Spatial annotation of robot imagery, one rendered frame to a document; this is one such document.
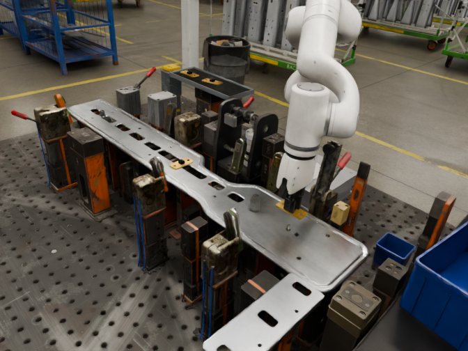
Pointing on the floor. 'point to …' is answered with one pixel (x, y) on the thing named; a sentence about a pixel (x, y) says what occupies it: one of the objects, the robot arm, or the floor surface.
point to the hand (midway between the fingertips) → (292, 203)
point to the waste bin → (227, 57)
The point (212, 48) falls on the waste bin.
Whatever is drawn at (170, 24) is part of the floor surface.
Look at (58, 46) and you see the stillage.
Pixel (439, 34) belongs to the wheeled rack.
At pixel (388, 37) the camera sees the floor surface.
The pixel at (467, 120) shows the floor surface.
